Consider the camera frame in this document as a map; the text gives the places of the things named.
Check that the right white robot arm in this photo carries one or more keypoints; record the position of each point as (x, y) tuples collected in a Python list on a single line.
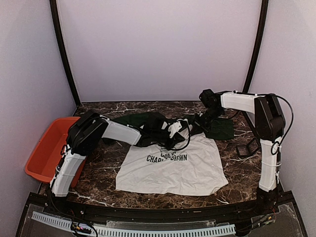
[(269, 125)]

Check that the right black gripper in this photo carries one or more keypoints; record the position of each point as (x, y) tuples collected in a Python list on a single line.
[(198, 122)]

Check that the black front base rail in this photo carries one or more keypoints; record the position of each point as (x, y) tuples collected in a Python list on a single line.
[(232, 213)]

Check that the right black frame post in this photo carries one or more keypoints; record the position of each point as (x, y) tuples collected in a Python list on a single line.
[(257, 45)]

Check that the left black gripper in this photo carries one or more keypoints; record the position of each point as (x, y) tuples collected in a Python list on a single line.
[(177, 138)]

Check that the black brooch stand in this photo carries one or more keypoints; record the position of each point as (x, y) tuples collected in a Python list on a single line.
[(244, 151)]

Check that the white slotted cable duct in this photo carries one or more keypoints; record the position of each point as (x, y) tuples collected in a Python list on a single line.
[(125, 229)]

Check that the red plastic bin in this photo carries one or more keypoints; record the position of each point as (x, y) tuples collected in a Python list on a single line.
[(46, 155)]

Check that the white green Charlie Brown shirt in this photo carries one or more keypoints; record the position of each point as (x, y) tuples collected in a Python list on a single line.
[(192, 168)]

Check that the left black frame post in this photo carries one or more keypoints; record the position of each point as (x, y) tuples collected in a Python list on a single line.
[(62, 51)]

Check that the black frame post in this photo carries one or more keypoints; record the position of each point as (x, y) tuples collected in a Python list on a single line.
[(62, 51), (257, 45)]

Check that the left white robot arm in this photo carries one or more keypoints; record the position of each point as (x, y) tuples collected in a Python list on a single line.
[(85, 134)]

